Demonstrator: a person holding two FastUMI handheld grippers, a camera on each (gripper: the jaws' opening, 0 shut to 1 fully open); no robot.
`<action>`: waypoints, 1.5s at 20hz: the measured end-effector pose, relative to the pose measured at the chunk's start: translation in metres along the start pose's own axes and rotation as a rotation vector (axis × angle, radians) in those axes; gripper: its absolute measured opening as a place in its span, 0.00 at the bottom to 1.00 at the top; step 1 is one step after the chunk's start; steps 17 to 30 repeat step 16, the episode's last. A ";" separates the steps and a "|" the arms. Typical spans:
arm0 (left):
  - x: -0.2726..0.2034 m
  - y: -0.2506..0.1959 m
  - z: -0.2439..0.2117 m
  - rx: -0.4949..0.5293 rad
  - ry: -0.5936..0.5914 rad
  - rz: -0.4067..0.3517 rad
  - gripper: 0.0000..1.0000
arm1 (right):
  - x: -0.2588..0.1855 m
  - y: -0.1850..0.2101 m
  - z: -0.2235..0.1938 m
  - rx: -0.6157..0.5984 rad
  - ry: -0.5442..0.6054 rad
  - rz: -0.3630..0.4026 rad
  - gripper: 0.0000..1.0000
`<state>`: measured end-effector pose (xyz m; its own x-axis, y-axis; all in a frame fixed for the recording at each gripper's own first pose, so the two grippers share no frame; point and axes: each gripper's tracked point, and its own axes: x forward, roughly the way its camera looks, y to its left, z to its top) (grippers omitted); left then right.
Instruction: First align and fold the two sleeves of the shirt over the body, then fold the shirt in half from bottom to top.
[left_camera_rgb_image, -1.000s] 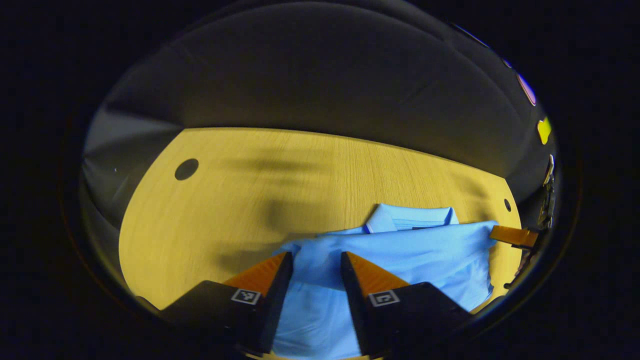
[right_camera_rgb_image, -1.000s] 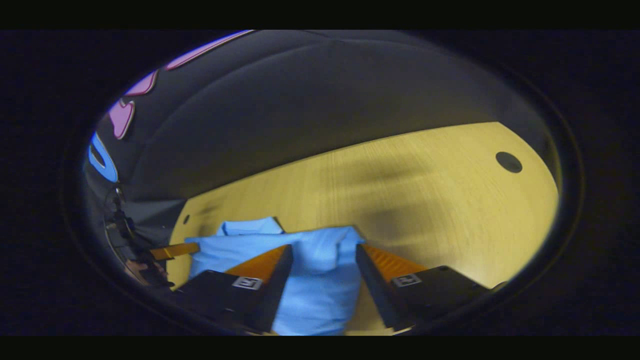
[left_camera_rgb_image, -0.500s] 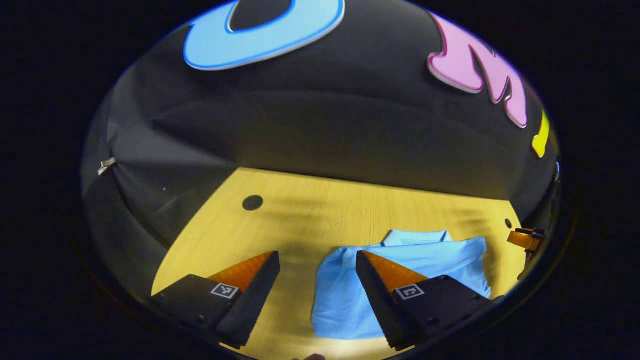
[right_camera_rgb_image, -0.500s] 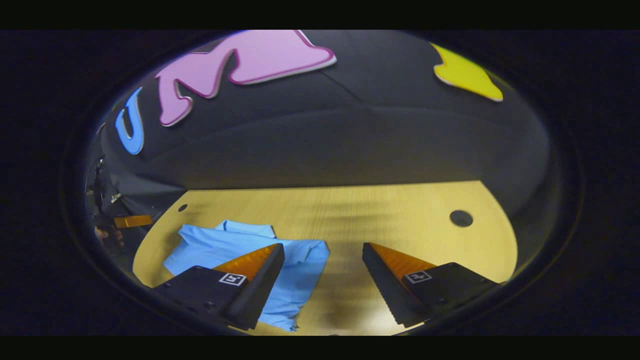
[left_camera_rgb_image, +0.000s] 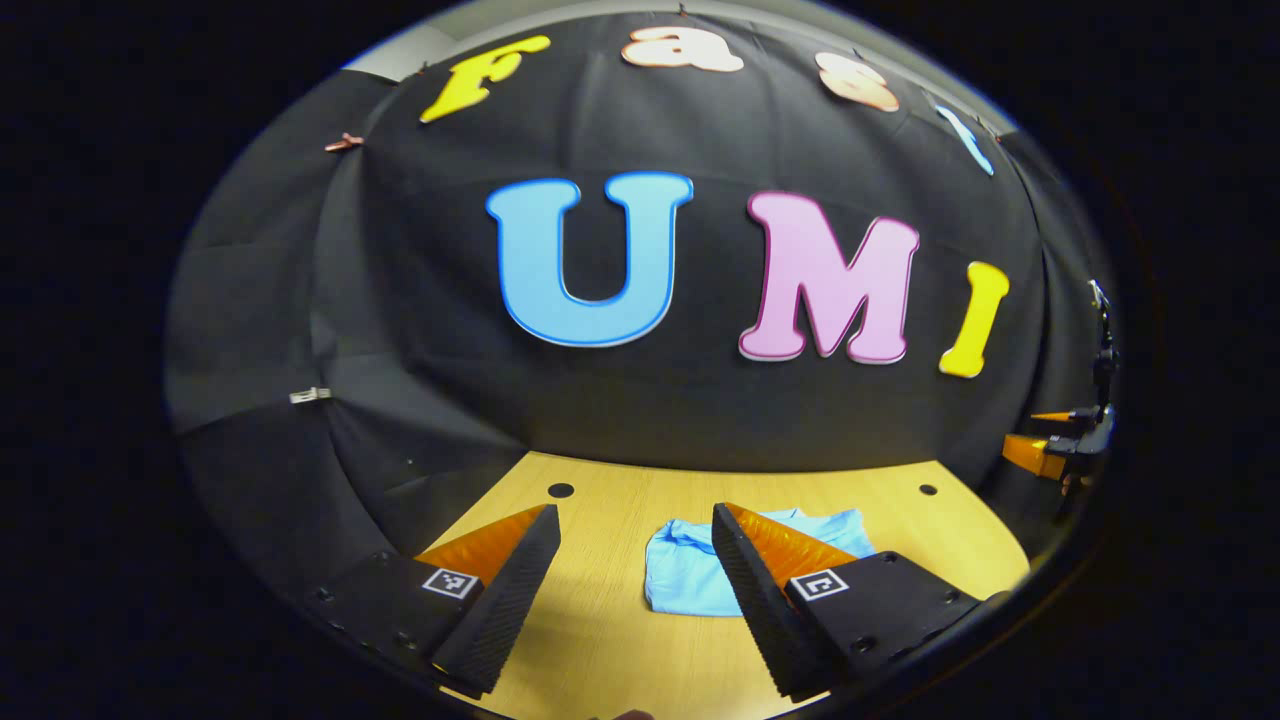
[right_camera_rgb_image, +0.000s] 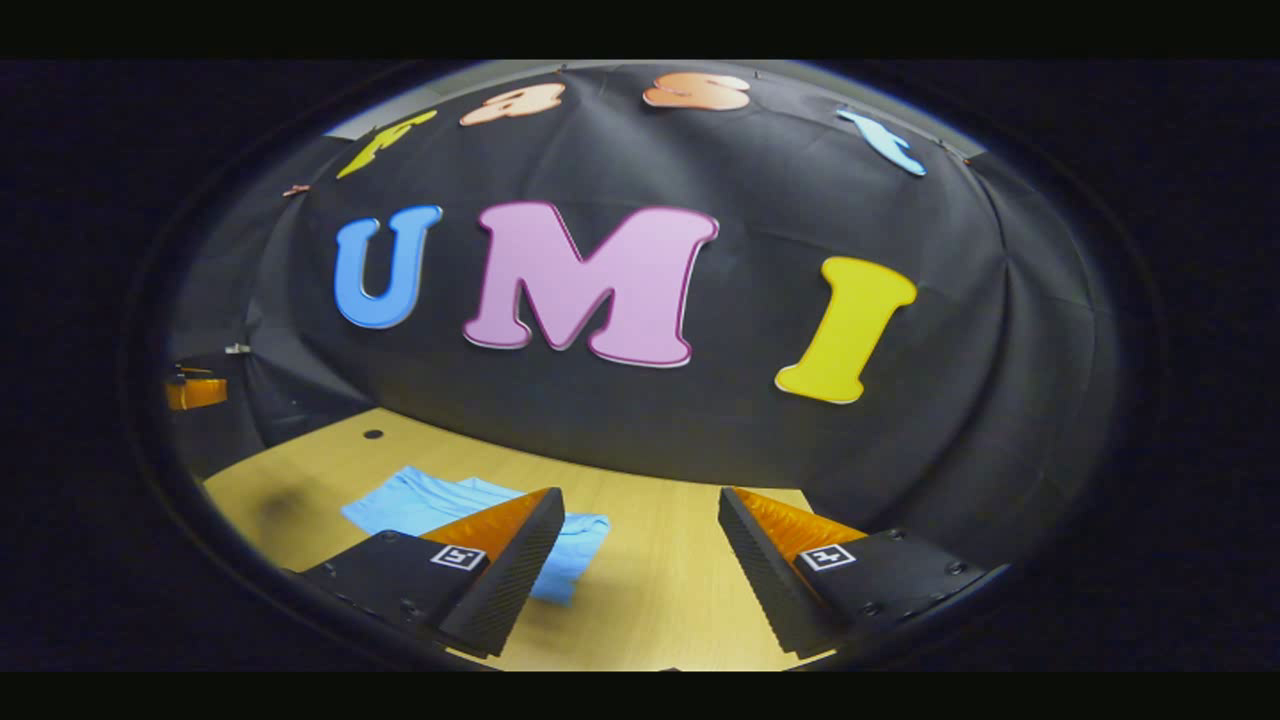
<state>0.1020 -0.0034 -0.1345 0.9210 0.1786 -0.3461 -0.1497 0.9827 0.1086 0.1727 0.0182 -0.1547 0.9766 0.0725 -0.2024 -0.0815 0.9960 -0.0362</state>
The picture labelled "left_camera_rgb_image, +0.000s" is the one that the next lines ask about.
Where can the white cloth clip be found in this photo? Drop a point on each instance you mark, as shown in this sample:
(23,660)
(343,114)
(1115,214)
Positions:
(310,395)

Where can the light blue T-shirt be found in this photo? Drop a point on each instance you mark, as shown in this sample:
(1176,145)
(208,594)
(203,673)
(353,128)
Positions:
(685,575)

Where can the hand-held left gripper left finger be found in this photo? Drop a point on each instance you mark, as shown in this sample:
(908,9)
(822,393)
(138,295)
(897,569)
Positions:
(505,610)

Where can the black backdrop cloth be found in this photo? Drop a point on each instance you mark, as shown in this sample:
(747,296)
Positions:
(700,400)

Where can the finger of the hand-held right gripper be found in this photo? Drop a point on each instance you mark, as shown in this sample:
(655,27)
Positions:
(1033,455)
(1052,415)

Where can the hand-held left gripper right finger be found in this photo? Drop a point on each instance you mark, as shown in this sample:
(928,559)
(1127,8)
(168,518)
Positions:
(760,610)

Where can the red cloth clip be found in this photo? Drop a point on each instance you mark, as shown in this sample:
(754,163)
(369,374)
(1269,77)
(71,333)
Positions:
(343,143)

